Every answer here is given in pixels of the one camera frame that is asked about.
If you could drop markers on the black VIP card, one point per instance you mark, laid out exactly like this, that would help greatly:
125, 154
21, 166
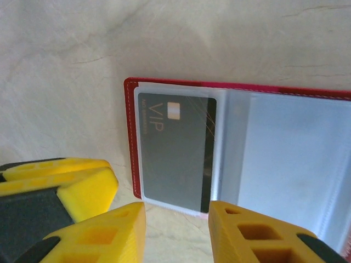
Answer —
175, 153

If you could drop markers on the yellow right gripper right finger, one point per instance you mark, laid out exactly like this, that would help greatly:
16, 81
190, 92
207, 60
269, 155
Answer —
252, 238

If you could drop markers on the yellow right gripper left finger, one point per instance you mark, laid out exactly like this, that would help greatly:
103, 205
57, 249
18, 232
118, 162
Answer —
104, 238

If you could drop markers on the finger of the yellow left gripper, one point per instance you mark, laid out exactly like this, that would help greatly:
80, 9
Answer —
55, 168
90, 194

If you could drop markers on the red leather card holder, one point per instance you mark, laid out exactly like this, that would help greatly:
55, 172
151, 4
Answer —
288, 153

